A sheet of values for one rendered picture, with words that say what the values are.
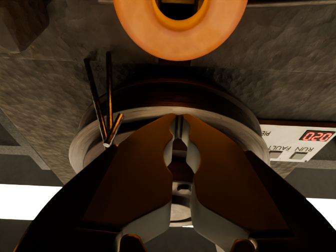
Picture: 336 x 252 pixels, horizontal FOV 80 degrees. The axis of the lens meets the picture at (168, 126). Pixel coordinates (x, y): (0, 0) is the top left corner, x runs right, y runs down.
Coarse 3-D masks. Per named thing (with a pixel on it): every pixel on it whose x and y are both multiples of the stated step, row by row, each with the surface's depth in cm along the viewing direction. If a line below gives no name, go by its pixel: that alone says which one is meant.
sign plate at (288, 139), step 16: (272, 128) 56; (288, 128) 56; (304, 128) 56; (320, 128) 55; (272, 144) 62; (288, 144) 61; (304, 144) 61; (320, 144) 61; (288, 160) 68; (304, 160) 68
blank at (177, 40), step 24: (120, 0) 23; (144, 0) 23; (216, 0) 23; (240, 0) 23; (144, 24) 25; (168, 24) 26; (192, 24) 26; (216, 24) 25; (144, 48) 28; (168, 48) 28; (192, 48) 28
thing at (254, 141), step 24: (120, 96) 38; (144, 96) 36; (168, 96) 35; (192, 96) 36; (216, 96) 38; (96, 120) 36; (144, 120) 35; (216, 120) 35; (240, 120) 35; (72, 144) 42; (264, 144) 40
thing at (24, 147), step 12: (0, 108) 420; (0, 120) 431; (12, 132) 462; (0, 144) 513; (12, 144) 514; (24, 144) 497; (36, 156) 539; (312, 156) 519; (324, 156) 520; (48, 168) 588; (324, 168) 545
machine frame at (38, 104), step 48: (48, 0) 30; (96, 0) 30; (48, 48) 36; (96, 48) 36; (240, 48) 35; (288, 48) 35; (0, 96) 53; (48, 96) 52; (240, 96) 50; (288, 96) 50; (48, 144) 69
